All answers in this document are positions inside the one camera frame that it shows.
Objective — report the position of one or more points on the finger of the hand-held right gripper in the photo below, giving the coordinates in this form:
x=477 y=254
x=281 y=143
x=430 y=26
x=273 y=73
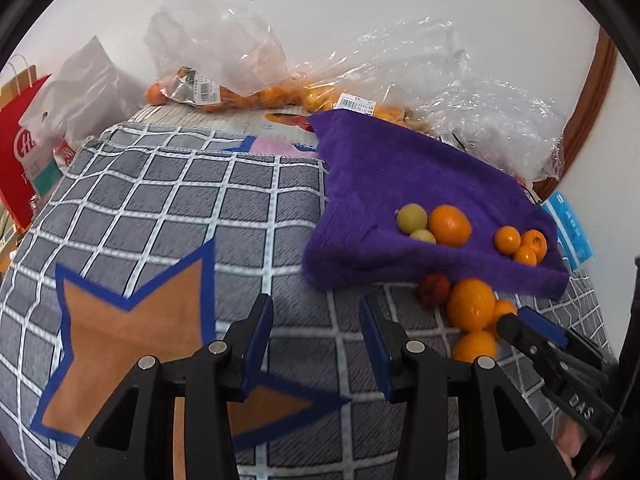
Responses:
x=525 y=337
x=542 y=322

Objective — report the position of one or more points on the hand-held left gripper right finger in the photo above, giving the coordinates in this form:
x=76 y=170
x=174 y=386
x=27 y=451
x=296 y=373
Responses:
x=375 y=350

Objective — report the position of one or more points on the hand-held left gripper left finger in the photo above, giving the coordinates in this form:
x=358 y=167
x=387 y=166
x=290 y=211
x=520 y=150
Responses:
x=257 y=345

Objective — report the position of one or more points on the person's right hand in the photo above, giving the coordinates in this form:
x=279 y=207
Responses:
x=570 y=442

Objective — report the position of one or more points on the small orange mandarin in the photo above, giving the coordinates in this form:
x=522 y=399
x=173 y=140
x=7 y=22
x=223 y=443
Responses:
x=536 y=239
x=525 y=256
x=507 y=239

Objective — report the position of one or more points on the red fruit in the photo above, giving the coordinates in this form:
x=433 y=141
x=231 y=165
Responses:
x=432 y=290

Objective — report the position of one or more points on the blue tissue pack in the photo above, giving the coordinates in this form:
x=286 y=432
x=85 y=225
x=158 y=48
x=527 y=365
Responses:
x=572 y=230

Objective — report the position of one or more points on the yellow-green plum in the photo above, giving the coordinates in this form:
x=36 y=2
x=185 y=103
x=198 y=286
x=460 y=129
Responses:
x=422 y=236
x=412 y=217

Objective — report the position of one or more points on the grey checked blanket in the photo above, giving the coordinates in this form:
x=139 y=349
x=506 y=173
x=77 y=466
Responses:
x=175 y=200

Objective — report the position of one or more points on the purple towel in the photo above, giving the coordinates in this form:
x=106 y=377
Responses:
x=400 y=170

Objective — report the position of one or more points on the large crumpled clear bag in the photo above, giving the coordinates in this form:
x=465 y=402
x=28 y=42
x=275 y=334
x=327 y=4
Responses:
x=500 y=120

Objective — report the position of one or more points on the white printed sheet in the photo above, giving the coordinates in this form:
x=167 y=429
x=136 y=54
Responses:
x=235 y=122

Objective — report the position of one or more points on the pile of bagged mandarins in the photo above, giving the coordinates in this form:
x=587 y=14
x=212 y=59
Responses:
x=235 y=99

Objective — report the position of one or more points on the pile of bagged kumquats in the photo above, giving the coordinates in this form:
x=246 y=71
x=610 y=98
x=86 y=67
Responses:
x=320 y=97

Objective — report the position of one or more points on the clear bag with barcode label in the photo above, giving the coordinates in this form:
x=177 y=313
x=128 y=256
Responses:
x=390 y=60

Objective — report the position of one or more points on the red paper bag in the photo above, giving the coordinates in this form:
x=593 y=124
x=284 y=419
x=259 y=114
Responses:
x=20 y=170

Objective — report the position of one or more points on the clear bag with white label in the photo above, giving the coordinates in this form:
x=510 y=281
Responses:
x=215 y=45

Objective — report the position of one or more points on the white plastic bag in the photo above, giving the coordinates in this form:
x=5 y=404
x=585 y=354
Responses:
x=85 y=95

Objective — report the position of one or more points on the brown paper bag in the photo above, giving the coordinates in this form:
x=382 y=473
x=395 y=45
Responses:
x=22 y=82

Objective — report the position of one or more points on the brown wooden door frame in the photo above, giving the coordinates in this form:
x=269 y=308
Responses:
x=592 y=90

